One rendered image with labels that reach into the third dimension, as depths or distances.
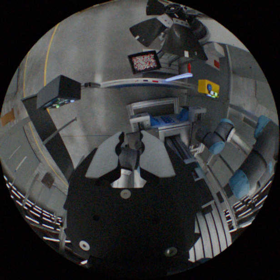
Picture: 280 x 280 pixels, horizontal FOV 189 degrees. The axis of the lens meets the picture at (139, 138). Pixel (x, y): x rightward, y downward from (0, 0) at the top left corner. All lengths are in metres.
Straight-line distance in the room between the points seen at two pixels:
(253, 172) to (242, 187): 0.04
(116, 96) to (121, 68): 0.53
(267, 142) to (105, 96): 1.75
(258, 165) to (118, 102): 1.65
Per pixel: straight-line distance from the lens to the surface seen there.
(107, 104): 1.64
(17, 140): 5.83
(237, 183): 0.25
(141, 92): 1.54
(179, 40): 0.50
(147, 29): 0.71
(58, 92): 0.44
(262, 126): 0.29
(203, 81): 0.69
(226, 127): 0.65
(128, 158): 0.42
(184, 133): 0.80
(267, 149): 0.27
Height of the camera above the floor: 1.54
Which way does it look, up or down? 59 degrees down
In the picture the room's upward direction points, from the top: 176 degrees clockwise
